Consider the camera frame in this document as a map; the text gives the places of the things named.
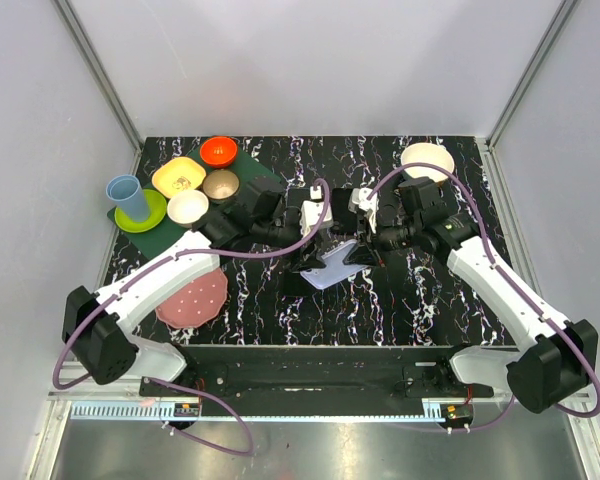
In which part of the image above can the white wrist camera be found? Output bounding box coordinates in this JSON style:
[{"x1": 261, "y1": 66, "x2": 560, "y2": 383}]
[
  {"x1": 348, "y1": 188, "x2": 378, "y2": 226},
  {"x1": 300, "y1": 187, "x2": 325, "y2": 237}
]

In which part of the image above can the bronze metal bowl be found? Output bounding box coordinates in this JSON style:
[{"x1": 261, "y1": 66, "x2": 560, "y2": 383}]
[{"x1": 202, "y1": 169, "x2": 240, "y2": 203}]

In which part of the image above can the blue cup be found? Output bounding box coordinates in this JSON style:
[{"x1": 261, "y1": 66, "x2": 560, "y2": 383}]
[{"x1": 105, "y1": 175, "x2": 150, "y2": 223}]

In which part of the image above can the small white bowl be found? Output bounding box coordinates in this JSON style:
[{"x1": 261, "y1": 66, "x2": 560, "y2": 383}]
[{"x1": 167, "y1": 190, "x2": 209, "y2": 228}]

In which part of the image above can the black phone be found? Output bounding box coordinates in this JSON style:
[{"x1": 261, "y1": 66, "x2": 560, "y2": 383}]
[{"x1": 285, "y1": 187, "x2": 311, "y2": 222}]

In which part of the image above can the large white bowl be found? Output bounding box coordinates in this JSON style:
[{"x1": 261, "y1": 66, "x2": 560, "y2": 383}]
[{"x1": 400, "y1": 142, "x2": 455, "y2": 185}]

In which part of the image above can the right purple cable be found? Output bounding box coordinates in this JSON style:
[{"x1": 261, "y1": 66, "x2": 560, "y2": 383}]
[{"x1": 362, "y1": 162, "x2": 600, "y2": 419}]

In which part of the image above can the dark green mat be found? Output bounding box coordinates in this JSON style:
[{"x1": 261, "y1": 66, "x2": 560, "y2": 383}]
[{"x1": 105, "y1": 147, "x2": 281, "y2": 261}]

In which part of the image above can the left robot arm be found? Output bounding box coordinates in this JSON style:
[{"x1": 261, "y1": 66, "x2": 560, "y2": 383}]
[{"x1": 52, "y1": 179, "x2": 331, "y2": 396}]

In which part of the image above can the left aluminium frame post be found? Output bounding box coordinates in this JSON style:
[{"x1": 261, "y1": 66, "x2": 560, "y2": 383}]
[{"x1": 51, "y1": 0, "x2": 144, "y2": 152}]

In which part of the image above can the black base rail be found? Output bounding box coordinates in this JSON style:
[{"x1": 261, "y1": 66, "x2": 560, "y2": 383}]
[{"x1": 138, "y1": 343, "x2": 496, "y2": 419}]

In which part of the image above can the right aluminium frame post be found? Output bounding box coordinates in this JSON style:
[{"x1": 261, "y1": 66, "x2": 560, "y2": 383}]
[{"x1": 485, "y1": 0, "x2": 580, "y2": 151}]

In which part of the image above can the lime green plate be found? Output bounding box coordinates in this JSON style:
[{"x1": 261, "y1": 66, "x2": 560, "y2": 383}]
[{"x1": 114, "y1": 188, "x2": 167, "y2": 233}]

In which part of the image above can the red bowl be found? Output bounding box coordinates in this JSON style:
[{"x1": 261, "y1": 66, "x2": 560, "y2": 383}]
[{"x1": 199, "y1": 136, "x2": 238, "y2": 169}]

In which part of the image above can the yellow square plate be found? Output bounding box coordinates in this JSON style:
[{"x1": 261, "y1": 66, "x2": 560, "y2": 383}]
[{"x1": 151, "y1": 156, "x2": 207, "y2": 199}]

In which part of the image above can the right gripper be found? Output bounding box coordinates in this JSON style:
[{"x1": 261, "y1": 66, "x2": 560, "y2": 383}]
[{"x1": 343, "y1": 210, "x2": 421, "y2": 268}]

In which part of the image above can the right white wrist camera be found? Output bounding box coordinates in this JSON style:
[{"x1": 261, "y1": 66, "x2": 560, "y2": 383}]
[{"x1": 348, "y1": 188, "x2": 378, "y2": 226}]

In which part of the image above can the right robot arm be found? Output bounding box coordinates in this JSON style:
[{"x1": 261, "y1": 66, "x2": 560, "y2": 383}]
[{"x1": 332, "y1": 177, "x2": 600, "y2": 418}]

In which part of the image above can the aluminium frame post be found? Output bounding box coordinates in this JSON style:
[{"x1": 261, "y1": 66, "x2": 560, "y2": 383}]
[
  {"x1": 51, "y1": 0, "x2": 144, "y2": 152},
  {"x1": 485, "y1": 0, "x2": 580, "y2": 151}
]

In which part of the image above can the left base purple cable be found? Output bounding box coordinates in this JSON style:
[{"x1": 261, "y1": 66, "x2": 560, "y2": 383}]
[{"x1": 149, "y1": 377, "x2": 256, "y2": 456}]

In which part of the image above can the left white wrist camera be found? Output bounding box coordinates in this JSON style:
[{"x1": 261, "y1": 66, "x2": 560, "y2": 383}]
[{"x1": 300, "y1": 187, "x2": 325, "y2": 237}]

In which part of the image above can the pink dotted plate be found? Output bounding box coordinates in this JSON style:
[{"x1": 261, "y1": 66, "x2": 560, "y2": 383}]
[{"x1": 155, "y1": 268, "x2": 228, "y2": 329}]

